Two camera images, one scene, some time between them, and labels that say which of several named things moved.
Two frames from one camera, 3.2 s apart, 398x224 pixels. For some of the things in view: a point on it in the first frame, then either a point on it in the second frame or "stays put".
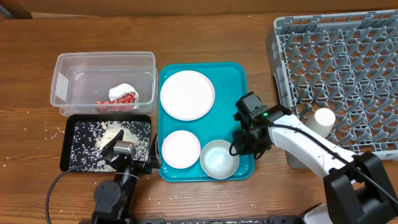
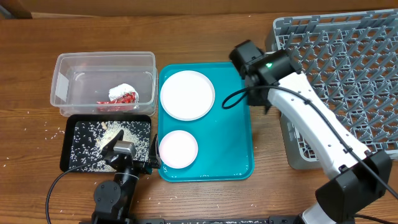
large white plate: (187, 95) stays put
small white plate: (181, 149) stays put
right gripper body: (249, 144) → (255, 97)
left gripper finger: (107, 150) stays put
